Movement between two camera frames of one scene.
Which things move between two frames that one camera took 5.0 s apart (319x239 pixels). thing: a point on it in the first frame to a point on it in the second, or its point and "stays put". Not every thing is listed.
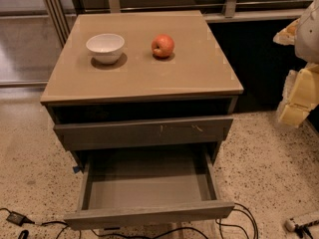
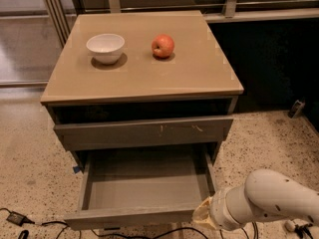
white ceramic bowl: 106,48 stays put
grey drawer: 144,186 stays put
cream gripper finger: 293,115 to 201,215
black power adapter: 18,218 stays put
